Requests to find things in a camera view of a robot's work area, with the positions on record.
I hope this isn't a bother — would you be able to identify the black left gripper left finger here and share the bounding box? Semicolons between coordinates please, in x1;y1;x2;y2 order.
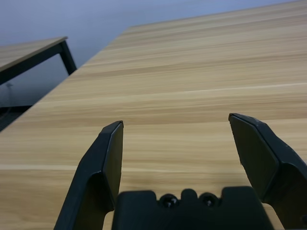
53;120;124;230

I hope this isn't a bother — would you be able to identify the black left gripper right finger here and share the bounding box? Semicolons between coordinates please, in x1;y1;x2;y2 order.
228;113;307;230

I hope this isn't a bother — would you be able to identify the wooden side table black frame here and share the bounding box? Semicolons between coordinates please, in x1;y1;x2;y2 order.
0;36;77;86

